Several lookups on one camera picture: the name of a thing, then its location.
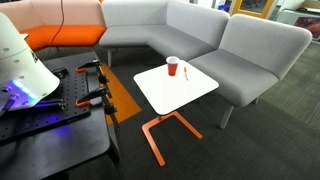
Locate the orange and silver pen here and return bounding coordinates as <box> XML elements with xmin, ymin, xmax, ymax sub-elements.
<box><xmin>184</xmin><ymin>67</ymin><xmax>189</xmax><ymax>81</ymax></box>

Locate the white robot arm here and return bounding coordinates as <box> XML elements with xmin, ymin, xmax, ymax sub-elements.
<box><xmin>0</xmin><ymin>13</ymin><xmax>60</xmax><ymax>115</ymax></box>

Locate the red plastic cup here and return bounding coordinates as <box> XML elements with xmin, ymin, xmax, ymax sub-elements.
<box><xmin>166</xmin><ymin>56</ymin><xmax>180</xmax><ymax>76</ymax></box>

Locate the white side table orange base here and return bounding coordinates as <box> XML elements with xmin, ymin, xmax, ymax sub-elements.
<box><xmin>134</xmin><ymin>60</ymin><xmax>219</xmax><ymax>166</ymax></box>

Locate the orange floor mat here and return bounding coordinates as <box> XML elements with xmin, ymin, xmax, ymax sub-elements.
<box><xmin>101</xmin><ymin>64</ymin><xmax>141</xmax><ymax>123</ymax></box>

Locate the upper black orange clamp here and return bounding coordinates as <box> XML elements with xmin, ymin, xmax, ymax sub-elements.
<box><xmin>75</xmin><ymin>59</ymin><xmax>110</xmax><ymax>85</ymax></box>

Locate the black orange clamp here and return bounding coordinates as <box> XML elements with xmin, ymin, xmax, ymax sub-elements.
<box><xmin>75</xmin><ymin>59</ymin><xmax>110</xmax><ymax>85</ymax></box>
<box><xmin>76</xmin><ymin>86</ymin><xmax>119</xmax><ymax>129</ymax></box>

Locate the grey corner sofa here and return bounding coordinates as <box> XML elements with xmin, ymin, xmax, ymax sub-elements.
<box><xmin>99</xmin><ymin>0</ymin><xmax>230</xmax><ymax>61</ymax></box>

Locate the lower black orange clamp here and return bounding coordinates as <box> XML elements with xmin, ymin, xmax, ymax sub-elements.
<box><xmin>76</xmin><ymin>86</ymin><xmax>119</xmax><ymax>129</ymax></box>

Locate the black cart table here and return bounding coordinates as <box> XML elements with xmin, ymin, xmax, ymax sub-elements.
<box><xmin>0</xmin><ymin>51</ymin><xmax>122</xmax><ymax>180</ymax></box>

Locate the grey sofa seat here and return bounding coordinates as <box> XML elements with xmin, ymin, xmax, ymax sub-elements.
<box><xmin>190</xmin><ymin>14</ymin><xmax>312</xmax><ymax>128</ymax></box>

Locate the black perforated mounting board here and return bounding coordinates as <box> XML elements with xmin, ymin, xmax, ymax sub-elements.
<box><xmin>0</xmin><ymin>69</ymin><xmax>91</xmax><ymax>142</ymax></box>

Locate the yellow framed door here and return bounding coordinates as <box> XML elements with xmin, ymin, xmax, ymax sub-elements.
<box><xmin>229</xmin><ymin>0</ymin><xmax>278</xmax><ymax>19</ymax></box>

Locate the orange and pink sofa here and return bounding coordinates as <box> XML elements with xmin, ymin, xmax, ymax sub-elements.
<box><xmin>0</xmin><ymin>0</ymin><xmax>107</xmax><ymax>51</ymax></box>

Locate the white desk with poster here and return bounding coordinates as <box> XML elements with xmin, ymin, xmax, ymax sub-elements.
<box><xmin>276</xmin><ymin>0</ymin><xmax>320</xmax><ymax>43</ymax></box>

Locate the black hanging cable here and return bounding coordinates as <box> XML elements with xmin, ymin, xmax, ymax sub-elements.
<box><xmin>44</xmin><ymin>0</ymin><xmax>66</xmax><ymax>58</ymax></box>

